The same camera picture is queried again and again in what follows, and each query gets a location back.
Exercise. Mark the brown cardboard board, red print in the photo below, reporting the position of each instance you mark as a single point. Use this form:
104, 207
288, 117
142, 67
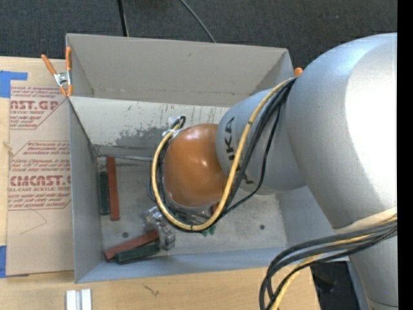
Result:
38, 231

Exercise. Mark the grey metal bin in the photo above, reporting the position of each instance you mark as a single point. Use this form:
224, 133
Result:
135, 76

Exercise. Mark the red-brown flat block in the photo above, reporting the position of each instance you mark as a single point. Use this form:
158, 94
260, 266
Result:
132, 244
113, 189

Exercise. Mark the dark green flat block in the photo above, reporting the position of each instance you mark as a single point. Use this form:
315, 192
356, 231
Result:
104, 194
137, 254

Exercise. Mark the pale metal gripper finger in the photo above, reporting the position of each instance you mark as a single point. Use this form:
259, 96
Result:
167, 237
151, 217

